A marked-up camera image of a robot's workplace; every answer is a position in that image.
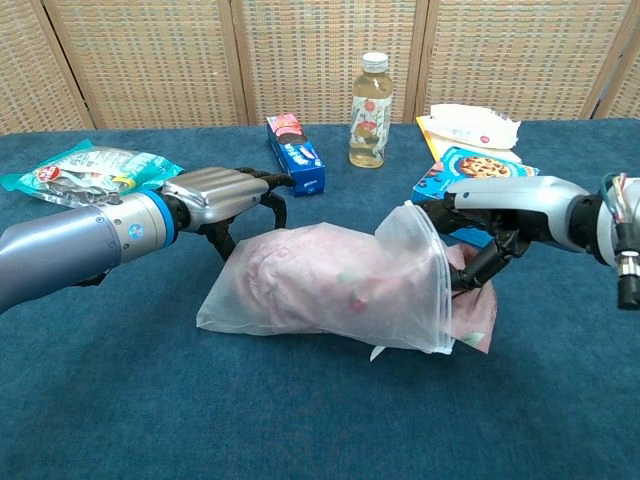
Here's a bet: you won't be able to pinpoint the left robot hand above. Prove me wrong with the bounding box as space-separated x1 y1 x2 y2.
162 167 297 261

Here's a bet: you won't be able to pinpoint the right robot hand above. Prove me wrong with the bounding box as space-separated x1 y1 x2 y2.
419 175 604 294

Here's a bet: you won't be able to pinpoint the pink floral clothes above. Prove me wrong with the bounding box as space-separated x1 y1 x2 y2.
239 224 499 355

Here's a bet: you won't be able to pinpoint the translucent white zipper bag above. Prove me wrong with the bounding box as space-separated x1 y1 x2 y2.
195 199 457 357

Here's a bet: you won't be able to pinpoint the teal snack packet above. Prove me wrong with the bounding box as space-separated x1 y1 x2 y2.
0 138 186 209

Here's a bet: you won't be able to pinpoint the blue chocolate chip cookie box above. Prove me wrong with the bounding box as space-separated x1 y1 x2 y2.
410 145 542 250

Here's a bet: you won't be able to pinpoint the long blue cookie box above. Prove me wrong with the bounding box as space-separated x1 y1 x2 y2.
265 113 327 198

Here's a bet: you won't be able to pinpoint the woven folding screen panel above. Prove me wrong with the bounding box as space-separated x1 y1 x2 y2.
230 0 430 126
0 0 96 136
414 0 640 124
597 29 640 120
42 0 250 131

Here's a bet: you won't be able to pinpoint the tea bottle with floral label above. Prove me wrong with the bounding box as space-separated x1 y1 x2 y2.
348 51 393 170

